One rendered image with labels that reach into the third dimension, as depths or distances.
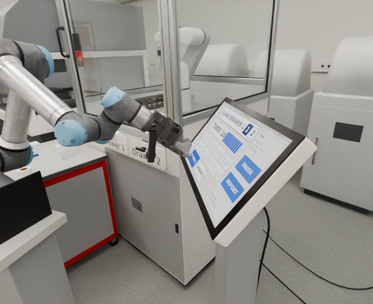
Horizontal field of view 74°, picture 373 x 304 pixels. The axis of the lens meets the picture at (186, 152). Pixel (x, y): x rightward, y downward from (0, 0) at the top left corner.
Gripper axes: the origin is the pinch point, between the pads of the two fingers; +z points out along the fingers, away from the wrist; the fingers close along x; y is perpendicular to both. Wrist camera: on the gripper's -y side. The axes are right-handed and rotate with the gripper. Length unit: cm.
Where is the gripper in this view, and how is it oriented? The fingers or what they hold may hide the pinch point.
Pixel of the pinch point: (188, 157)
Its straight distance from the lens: 90.8
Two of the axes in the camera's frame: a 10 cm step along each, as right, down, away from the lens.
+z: 7.8, 5.2, 3.5
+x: -1.7, -3.7, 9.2
